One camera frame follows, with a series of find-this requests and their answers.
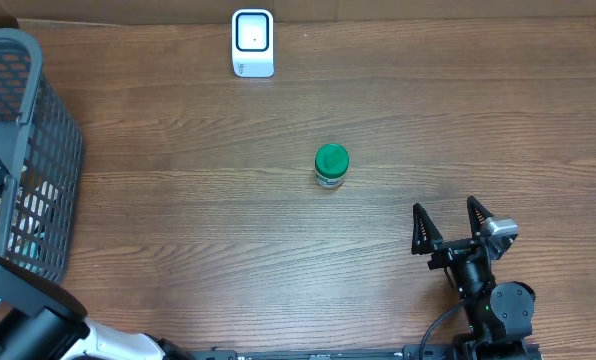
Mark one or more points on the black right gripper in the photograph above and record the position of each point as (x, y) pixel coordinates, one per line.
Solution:
(423, 241)

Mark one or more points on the green lid jar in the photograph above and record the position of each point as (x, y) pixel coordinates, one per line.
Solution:
(331, 165)

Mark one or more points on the teal packet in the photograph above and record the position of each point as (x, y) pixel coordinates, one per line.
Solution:
(24, 245)

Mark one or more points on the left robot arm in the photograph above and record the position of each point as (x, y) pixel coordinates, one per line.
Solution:
(47, 322)

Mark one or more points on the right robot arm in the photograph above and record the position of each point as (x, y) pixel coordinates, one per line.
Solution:
(499, 315)

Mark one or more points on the white barcode scanner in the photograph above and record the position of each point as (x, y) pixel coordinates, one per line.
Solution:
(252, 43)

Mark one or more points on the grey plastic mesh basket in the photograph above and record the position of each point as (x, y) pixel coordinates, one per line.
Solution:
(43, 149)

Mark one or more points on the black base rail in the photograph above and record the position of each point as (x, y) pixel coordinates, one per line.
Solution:
(408, 352)

